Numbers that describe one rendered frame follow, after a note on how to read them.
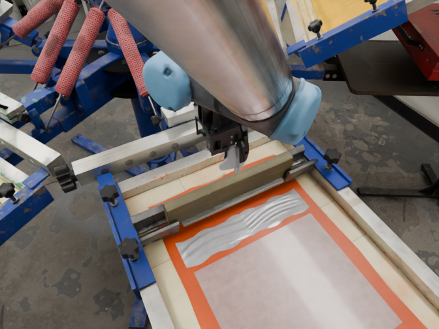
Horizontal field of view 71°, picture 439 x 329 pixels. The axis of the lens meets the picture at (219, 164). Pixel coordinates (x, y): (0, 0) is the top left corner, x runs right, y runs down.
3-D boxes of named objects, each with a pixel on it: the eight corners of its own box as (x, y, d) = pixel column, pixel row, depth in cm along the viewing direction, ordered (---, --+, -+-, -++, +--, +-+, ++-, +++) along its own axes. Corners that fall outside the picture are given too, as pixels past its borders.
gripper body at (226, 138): (196, 136, 65) (191, 87, 55) (231, 122, 67) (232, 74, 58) (212, 159, 60) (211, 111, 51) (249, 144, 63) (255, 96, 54)
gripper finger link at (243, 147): (231, 156, 67) (228, 122, 61) (238, 153, 67) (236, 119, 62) (242, 167, 64) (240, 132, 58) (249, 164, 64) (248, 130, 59)
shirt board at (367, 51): (421, 57, 148) (430, 40, 142) (461, 109, 122) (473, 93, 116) (147, 51, 151) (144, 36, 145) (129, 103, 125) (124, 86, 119)
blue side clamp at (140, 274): (160, 290, 69) (155, 279, 64) (138, 301, 68) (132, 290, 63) (122, 194, 87) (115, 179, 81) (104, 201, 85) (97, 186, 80)
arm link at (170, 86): (203, 81, 33) (255, 40, 39) (130, 51, 37) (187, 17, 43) (206, 134, 39) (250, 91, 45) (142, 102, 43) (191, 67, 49)
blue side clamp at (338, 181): (345, 195, 86) (353, 179, 81) (331, 202, 85) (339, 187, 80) (282, 130, 104) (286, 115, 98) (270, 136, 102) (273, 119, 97)
